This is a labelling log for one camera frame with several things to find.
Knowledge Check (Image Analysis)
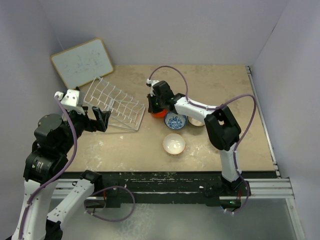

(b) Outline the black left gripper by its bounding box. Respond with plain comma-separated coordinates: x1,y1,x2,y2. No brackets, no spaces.
58,105,110,153

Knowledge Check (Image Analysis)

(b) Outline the orange plastic bowl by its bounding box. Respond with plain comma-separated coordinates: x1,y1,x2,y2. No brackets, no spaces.
151,109,168,119

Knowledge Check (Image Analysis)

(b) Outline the white wire dish rack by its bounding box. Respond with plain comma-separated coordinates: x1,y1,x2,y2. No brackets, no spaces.
84,76,146,131

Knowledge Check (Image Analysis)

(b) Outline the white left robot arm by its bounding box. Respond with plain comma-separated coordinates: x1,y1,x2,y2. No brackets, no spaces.
10,107,111,240

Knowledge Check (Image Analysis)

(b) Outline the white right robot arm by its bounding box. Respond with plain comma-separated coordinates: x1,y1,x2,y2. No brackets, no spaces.
146,79,242,196

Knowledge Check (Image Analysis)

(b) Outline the blue patterned ceramic bowl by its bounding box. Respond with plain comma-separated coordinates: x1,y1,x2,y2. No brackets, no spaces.
164,112,188,130

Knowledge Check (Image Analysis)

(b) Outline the beige brown ceramic bowl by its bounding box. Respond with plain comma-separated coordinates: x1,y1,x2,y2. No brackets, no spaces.
187,116,205,127

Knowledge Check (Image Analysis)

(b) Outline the white ceramic bowl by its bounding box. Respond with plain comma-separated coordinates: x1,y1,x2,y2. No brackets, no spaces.
162,133,186,156

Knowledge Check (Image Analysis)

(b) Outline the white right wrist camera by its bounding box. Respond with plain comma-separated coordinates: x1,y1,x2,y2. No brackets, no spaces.
146,78,160,88

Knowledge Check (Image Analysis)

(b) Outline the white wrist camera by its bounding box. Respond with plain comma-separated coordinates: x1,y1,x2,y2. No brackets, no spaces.
146,78,160,88
54,89,86,115

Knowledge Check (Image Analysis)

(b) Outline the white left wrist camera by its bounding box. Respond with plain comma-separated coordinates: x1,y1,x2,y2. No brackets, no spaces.
54,89,86,115

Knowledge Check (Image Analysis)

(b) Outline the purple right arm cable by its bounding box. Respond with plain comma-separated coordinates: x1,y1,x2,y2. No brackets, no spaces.
149,65,257,216

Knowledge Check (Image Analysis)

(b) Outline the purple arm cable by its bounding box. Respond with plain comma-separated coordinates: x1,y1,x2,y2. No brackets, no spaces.
17,94,78,240
149,65,257,216

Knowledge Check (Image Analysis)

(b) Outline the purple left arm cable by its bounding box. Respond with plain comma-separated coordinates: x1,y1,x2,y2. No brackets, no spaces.
17,94,78,240

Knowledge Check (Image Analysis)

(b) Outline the small whiteboard yellow frame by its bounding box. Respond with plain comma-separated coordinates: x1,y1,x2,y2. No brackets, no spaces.
50,37,114,89

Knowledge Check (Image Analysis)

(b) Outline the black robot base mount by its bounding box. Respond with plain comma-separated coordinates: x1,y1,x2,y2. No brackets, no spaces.
59,169,251,210

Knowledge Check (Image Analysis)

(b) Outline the aluminium frame rail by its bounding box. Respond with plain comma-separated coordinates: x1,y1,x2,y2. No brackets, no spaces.
49,65,306,240

